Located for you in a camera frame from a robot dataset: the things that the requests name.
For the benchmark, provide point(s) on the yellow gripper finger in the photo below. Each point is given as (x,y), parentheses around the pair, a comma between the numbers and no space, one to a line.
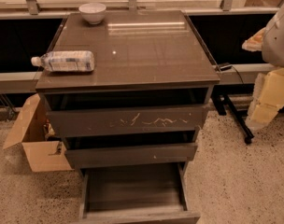
(254,43)
(268,99)

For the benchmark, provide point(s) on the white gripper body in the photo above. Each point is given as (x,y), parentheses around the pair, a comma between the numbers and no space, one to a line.
(278,44)

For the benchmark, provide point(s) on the clear plastic water bottle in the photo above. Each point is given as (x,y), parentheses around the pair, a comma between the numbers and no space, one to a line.
(66,61)

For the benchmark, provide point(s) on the middle cabinet drawer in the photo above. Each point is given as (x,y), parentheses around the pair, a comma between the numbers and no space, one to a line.
(131,149)

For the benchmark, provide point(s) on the cabinet drawer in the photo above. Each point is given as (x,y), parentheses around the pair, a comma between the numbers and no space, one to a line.
(122,112)
(131,149)
(139,194)

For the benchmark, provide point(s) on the dark brown drawer cabinet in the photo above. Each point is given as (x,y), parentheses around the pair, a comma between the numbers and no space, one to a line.
(133,51)

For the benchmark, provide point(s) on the bottom cabinet drawer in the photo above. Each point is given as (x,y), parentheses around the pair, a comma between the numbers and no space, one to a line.
(139,194)

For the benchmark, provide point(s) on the top cabinet drawer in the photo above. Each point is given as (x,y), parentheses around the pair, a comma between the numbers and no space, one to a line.
(122,112)

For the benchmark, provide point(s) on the small black device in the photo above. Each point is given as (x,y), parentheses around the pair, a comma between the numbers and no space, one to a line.
(223,67)

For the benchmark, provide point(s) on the white ceramic bowl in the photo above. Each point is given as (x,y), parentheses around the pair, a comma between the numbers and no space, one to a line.
(93,13)

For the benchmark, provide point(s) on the open cardboard box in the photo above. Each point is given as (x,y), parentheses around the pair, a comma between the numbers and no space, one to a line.
(27,130)

